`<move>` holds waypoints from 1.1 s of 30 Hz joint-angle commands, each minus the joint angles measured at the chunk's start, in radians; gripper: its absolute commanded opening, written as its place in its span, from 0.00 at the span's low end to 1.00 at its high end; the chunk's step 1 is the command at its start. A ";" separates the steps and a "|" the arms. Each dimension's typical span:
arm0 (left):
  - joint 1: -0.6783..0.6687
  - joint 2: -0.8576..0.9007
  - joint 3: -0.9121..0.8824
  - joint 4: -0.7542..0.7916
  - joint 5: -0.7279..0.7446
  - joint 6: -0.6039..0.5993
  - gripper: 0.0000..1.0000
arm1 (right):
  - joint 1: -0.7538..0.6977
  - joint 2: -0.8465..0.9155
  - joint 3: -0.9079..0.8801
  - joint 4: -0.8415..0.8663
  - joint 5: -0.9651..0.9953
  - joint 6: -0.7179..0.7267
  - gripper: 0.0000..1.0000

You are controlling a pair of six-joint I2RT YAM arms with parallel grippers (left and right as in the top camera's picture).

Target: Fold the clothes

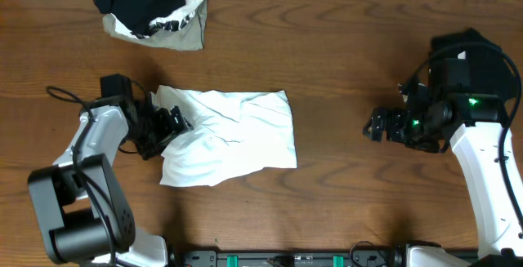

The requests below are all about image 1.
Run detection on white printed t-shirt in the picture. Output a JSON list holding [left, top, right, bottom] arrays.
[[152, 86, 297, 188]]

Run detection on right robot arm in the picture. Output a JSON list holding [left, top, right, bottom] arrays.
[[363, 92, 522, 266]]

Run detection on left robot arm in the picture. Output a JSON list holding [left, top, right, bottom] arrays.
[[28, 96, 190, 266]]

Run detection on black garment right side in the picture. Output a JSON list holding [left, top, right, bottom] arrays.
[[431, 28, 516, 100]]

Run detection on white black-print garment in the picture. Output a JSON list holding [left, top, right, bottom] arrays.
[[111, 0, 203, 39]]

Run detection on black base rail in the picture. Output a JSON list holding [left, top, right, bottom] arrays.
[[168, 244, 407, 267]]

